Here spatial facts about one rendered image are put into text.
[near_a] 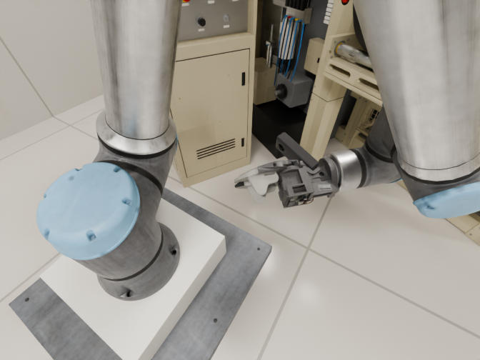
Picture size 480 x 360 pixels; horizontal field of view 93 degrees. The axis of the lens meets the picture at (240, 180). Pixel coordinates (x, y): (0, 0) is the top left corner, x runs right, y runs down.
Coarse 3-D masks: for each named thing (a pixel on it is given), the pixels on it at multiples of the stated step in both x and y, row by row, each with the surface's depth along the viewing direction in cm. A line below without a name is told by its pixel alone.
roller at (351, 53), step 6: (336, 48) 100; (342, 48) 98; (348, 48) 96; (354, 48) 94; (342, 54) 98; (348, 54) 96; (354, 54) 93; (360, 54) 92; (366, 54) 90; (354, 60) 95; (360, 60) 92; (366, 60) 90
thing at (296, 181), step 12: (288, 168) 48; (300, 168) 48; (324, 168) 50; (288, 180) 48; (300, 180) 47; (312, 180) 48; (324, 180) 49; (336, 180) 48; (288, 192) 45; (300, 192) 46; (312, 192) 45; (324, 192) 47; (336, 192) 48; (288, 204) 49; (300, 204) 51
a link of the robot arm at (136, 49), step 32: (96, 0) 26; (128, 0) 25; (160, 0) 26; (96, 32) 30; (128, 32) 28; (160, 32) 29; (128, 64) 31; (160, 64) 33; (128, 96) 35; (160, 96) 37; (96, 128) 42; (128, 128) 40; (160, 128) 43; (96, 160) 44; (128, 160) 43; (160, 160) 47
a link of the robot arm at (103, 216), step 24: (96, 168) 39; (120, 168) 40; (48, 192) 36; (72, 192) 36; (96, 192) 36; (120, 192) 36; (144, 192) 42; (48, 216) 34; (72, 216) 34; (96, 216) 34; (120, 216) 34; (144, 216) 40; (48, 240) 33; (72, 240) 32; (96, 240) 33; (120, 240) 36; (144, 240) 42; (96, 264) 38; (120, 264) 40; (144, 264) 45
